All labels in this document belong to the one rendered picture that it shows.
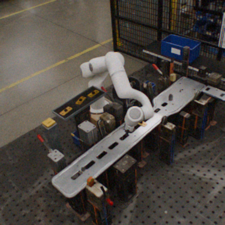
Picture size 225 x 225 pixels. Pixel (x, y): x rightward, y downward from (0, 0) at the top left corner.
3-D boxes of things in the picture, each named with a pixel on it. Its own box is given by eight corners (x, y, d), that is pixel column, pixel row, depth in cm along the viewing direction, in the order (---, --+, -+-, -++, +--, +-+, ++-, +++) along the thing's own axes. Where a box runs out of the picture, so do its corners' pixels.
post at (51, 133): (61, 175, 206) (47, 130, 178) (54, 170, 210) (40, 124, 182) (69, 169, 210) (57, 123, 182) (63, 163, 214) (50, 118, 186)
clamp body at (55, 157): (66, 201, 189) (54, 164, 167) (55, 191, 196) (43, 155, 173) (77, 191, 194) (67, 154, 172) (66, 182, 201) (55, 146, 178)
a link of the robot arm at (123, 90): (136, 72, 174) (154, 119, 165) (110, 80, 172) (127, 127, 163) (137, 65, 165) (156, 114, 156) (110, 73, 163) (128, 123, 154)
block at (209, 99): (205, 132, 229) (210, 104, 211) (193, 126, 235) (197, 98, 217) (211, 125, 234) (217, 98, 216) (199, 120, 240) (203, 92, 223)
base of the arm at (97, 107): (82, 107, 247) (79, 89, 235) (98, 97, 257) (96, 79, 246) (97, 116, 236) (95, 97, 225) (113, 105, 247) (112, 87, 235)
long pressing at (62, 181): (73, 203, 154) (72, 201, 153) (47, 180, 167) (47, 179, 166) (208, 86, 227) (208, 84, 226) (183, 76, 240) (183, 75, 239)
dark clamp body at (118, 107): (120, 151, 220) (117, 112, 196) (108, 143, 227) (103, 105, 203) (130, 143, 225) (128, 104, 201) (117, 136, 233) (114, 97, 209)
